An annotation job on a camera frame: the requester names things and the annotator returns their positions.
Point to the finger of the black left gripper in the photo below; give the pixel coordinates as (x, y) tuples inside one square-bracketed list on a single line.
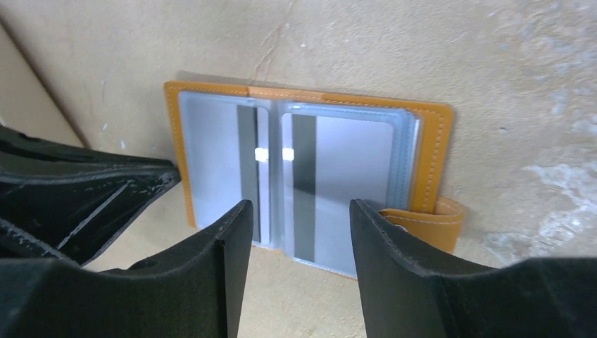
[(70, 203)]

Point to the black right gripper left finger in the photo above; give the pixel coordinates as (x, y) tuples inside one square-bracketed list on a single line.
[(192, 289)]

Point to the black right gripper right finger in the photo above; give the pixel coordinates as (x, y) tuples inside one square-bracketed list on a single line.
[(409, 288)]

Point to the white magnetic stripe card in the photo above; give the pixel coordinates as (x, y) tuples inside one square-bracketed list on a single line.
[(227, 157)]

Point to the yellow leather card holder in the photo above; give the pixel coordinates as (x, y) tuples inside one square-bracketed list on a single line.
[(421, 135)]

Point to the beige oval card tray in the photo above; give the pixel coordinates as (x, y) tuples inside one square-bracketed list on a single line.
[(26, 106)]

